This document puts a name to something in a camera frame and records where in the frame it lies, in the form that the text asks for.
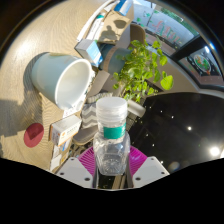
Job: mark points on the white tissue box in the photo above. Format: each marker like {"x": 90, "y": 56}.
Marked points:
{"x": 66, "y": 128}

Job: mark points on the framed food poster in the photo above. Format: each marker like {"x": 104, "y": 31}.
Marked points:
{"x": 201, "y": 63}

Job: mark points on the flat round red coaster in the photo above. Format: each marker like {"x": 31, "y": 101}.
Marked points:
{"x": 33, "y": 135}

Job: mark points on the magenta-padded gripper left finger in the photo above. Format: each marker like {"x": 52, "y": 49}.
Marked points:
{"x": 75, "y": 170}

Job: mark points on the clear plastic water bottle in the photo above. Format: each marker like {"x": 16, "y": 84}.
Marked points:
{"x": 111, "y": 150}

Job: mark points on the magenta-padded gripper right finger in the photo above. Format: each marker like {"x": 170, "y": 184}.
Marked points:
{"x": 150, "y": 170}

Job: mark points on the group of ceiling lights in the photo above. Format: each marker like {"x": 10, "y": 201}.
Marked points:
{"x": 189, "y": 128}

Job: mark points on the green potted plant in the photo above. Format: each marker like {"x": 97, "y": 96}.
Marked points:
{"x": 143, "y": 66}

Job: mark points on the pale green ceramic mug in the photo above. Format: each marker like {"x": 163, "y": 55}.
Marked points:
{"x": 50, "y": 73}

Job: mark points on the white and blue box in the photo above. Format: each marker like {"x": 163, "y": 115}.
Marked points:
{"x": 89, "y": 50}

